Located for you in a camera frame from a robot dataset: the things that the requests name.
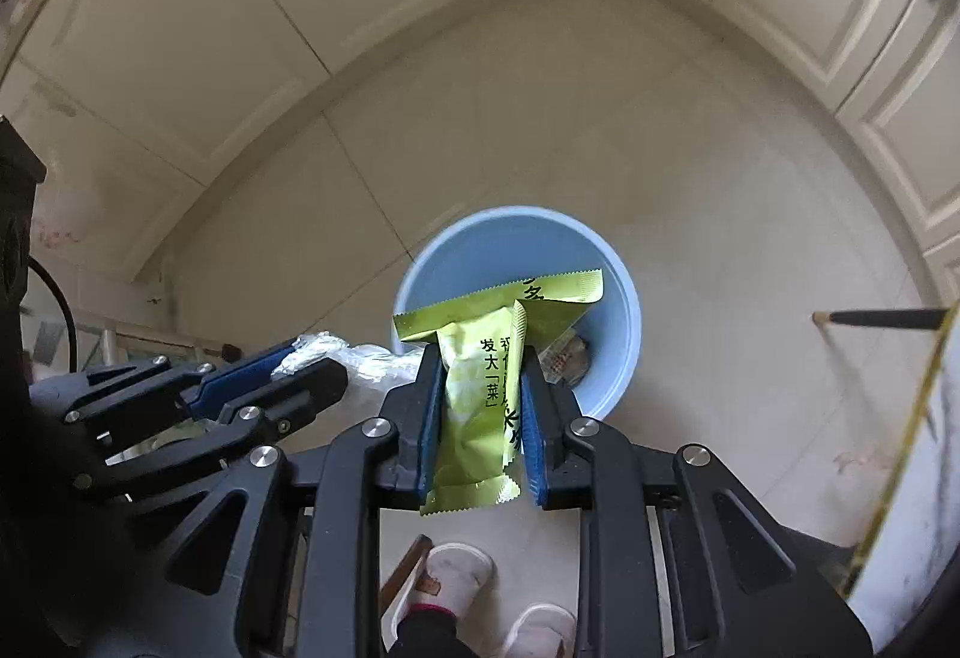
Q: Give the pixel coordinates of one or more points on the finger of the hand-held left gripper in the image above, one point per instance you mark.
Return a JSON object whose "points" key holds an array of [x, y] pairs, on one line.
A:
{"points": [[240, 373], [300, 395]]}

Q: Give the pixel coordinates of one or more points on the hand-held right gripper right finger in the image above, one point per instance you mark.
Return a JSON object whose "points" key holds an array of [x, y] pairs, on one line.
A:
{"points": [[534, 433]]}

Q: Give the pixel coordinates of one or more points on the narrow lime green snack packet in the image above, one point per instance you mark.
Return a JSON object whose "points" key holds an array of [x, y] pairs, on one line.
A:
{"points": [[472, 418]]}

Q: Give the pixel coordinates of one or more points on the clear plastic bag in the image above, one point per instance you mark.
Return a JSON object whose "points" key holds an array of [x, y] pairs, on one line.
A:
{"points": [[375, 365]]}

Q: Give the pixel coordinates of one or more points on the white slipper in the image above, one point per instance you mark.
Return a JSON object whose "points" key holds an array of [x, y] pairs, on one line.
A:
{"points": [[450, 575], [540, 632]]}

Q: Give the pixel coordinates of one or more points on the blue plastic bucket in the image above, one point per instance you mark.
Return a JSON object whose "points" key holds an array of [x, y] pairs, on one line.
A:
{"points": [[517, 245]]}

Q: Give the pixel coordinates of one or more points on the round marble table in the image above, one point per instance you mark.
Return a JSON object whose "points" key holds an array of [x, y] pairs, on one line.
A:
{"points": [[922, 515]]}

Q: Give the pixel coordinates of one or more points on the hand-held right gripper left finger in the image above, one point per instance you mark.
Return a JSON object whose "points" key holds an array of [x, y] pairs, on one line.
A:
{"points": [[431, 418]]}

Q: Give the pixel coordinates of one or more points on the cream base cabinet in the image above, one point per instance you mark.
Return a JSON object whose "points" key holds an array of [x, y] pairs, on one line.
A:
{"points": [[225, 28]]}

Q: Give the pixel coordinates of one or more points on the person's dark trouser leg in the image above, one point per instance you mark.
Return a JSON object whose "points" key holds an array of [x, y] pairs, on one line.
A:
{"points": [[424, 635]]}

